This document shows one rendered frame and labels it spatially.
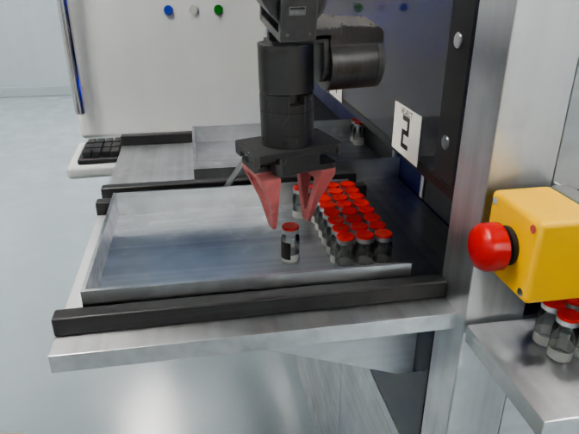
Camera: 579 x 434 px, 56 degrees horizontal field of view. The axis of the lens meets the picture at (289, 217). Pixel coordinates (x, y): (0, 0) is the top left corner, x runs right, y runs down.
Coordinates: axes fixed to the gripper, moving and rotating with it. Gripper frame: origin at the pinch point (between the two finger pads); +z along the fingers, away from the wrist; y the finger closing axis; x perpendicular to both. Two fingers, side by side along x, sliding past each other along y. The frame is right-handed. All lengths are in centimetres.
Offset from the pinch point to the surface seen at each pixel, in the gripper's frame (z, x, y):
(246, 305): 4.2, -8.8, -8.8
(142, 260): 5.4, 7.2, -16.3
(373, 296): 4.9, -12.1, 4.0
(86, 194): 95, 264, -13
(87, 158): 12, 71, -17
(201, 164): 5.9, 38.7, -0.1
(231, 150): 6.2, 44.2, 7.5
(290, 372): 95, 75, 32
